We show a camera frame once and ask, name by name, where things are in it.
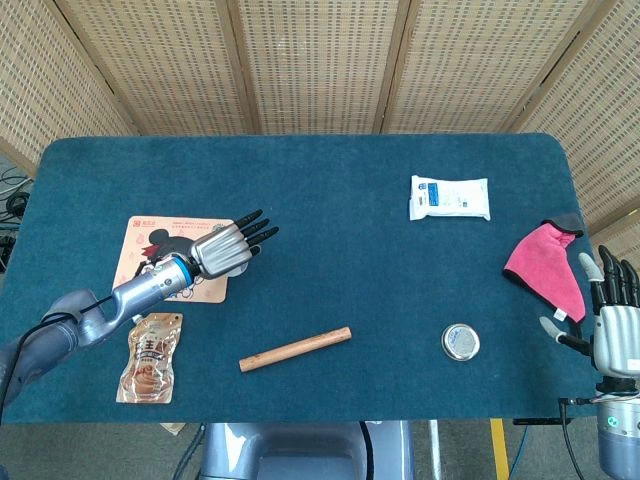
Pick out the yellow floor tape strip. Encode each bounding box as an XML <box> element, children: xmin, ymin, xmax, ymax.
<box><xmin>489</xmin><ymin>419</ymin><xmax>511</xmax><ymax>480</ymax></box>

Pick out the white wet wipes pack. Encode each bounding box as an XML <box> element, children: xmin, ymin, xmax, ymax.
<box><xmin>408</xmin><ymin>174</ymin><xmax>491</xmax><ymax>222</ymax></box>

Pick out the cartoon girl mouse pad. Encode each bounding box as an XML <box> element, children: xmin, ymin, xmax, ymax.
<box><xmin>110</xmin><ymin>215</ymin><xmax>236</xmax><ymax>304</ymax></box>

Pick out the blue felt table mat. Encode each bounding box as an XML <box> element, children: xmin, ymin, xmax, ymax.
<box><xmin>0</xmin><ymin>132</ymin><xmax>634</xmax><ymax>425</ymax></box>

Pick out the wooden rod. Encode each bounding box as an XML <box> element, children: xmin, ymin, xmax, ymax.
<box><xmin>238</xmin><ymin>326</ymin><xmax>353</xmax><ymax>374</ymax></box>

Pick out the brown drink pouch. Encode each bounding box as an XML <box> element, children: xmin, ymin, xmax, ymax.
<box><xmin>115</xmin><ymin>309</ymin><xmax>184</xmax><ymax>404</ymax></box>

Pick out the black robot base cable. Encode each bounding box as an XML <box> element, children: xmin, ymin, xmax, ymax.
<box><xmin>358</xmin><ymin>421</ymin><xmax>378</xmax><ymax>480</ymax></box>

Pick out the round metal tin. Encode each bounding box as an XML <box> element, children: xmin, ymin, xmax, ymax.
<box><xmin>440</xmin><ymin>323</ymin><xmax>482</xmax><ymax>361</ymax></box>

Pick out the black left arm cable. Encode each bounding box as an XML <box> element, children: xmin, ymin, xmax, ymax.
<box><xmin>0</xmin><ymin>292</ymin><xmax>119</xmax><ymax>416</ymax></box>

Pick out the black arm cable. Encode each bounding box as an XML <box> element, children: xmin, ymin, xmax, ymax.
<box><xmin>558</xmin><ymin>397</ymin><xmax>589</xmax><ymax>480</ymax></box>
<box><xmin>0</xmin><ymin>292</ymin><xmax>119</xmax><ymax>416</ymax></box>

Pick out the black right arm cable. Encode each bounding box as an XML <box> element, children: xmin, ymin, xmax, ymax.
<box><xmin>558</xmin><ymin>397</ymin><xmax>589</xmax><ymax>480</ymax></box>

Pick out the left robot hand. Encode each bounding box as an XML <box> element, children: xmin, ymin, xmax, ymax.
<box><xmin>189</xmin><ymin>208</ymin><xmax>281</xmax><ymax>280</ymax></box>

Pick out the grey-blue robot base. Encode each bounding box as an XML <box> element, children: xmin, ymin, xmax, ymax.
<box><xmin>199</xmin><ymin>421</ymin><xmax>416</xmax><ymax>480</ymax></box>

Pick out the pink cloth mitt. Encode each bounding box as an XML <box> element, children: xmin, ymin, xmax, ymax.
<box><xmin>502</xmin><ymin>213</ymin><xmax>587</xmax><ymax>344</ymax></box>

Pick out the white table leg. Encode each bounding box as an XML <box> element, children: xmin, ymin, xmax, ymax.
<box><xmin>428</xmin><ymin>420</ymin><xmax>444</xmax><ymax>480</ymax></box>

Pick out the bamboo folding screen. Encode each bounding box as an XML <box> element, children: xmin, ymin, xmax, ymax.
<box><xmin>0</xmin><ymin>0</ymin><xmax>640</xmax><ymax>372</ymax></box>

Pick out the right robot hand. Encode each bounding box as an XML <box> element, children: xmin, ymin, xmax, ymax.
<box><xmin>538</xmin><ymin>244</ymin><xmax>640</xmax><ymax>377</ymax></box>

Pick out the black floor cable bundle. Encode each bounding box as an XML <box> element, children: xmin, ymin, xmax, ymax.
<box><xmin>0</xmin><ymin>164</ymin><xmax>34</xmax><ymax>274</ymax></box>

